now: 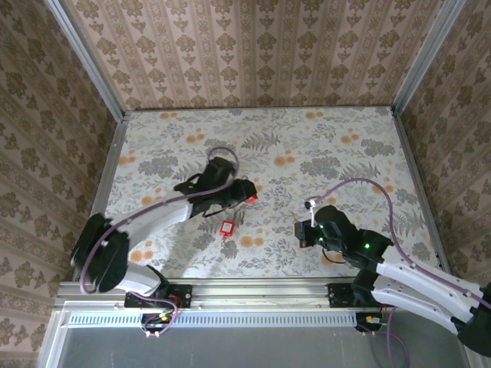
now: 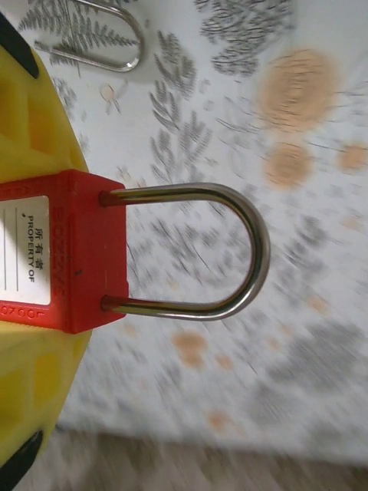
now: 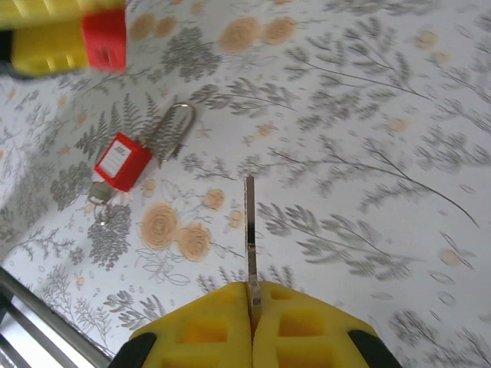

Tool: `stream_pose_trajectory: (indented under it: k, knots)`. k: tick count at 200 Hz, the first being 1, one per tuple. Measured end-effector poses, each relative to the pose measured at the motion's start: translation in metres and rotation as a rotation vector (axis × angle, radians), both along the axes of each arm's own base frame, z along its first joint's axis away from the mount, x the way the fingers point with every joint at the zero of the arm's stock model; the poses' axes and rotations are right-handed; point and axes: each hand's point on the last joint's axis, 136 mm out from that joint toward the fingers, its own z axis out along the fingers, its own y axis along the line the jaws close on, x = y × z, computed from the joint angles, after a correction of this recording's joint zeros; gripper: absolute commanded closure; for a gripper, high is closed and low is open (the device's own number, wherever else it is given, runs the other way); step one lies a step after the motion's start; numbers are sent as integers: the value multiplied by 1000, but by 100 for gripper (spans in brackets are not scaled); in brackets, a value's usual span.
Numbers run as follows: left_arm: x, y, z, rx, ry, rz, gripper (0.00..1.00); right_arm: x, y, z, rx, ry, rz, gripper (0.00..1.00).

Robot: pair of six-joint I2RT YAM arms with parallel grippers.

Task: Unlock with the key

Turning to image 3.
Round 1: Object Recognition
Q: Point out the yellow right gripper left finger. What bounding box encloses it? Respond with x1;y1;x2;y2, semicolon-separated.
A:
109;282;253;368

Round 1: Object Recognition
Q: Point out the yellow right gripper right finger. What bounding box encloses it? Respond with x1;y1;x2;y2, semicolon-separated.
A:
252;281;402;368

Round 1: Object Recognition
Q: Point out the red padlock with steel shackle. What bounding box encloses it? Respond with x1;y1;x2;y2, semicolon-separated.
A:
81;8;127;74
94;101;196;192

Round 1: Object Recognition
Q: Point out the small silver key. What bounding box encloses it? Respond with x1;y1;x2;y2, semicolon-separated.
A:
87;179;113;228
242;172;265;319

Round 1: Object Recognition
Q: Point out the floral patterned table cover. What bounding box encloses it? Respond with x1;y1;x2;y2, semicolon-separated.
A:
0;0;491;368

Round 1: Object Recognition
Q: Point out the long aluminium table rail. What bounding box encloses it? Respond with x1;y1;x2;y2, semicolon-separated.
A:
0;264;114;368

